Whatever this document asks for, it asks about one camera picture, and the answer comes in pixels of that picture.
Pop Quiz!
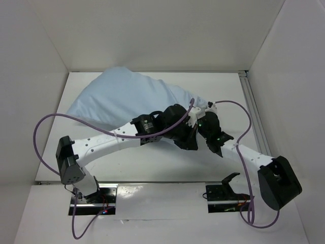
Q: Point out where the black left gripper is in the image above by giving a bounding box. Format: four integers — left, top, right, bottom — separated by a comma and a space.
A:
163, 119, 198, 151

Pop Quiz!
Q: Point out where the light blue pillowcase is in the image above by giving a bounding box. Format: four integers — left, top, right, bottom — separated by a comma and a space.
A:
67, 67, 208, 130

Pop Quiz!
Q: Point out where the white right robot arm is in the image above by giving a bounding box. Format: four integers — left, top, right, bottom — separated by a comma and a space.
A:
198, 112, 302, 210

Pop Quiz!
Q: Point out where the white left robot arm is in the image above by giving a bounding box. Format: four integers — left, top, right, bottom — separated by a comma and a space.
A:
55, 104, 204, 203

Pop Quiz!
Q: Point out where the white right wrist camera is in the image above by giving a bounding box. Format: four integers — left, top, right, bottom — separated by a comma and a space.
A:
205, 102, 217, 114

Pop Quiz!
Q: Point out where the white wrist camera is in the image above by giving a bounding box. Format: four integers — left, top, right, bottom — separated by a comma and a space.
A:
186, 107, 205, 128
205, 102, 217, 114

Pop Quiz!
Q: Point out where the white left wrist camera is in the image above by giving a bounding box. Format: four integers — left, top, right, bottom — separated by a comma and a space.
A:
186, 107, 205, 128

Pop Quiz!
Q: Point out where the aluminium frame rail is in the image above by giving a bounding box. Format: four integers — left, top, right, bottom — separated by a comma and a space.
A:
237, 71, 272, 156

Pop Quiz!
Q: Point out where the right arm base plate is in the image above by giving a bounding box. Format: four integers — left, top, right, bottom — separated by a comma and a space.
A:
202, 172, 251, 214

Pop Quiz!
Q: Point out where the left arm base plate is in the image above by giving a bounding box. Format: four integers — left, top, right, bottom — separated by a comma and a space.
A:
69, 184, 118, 216

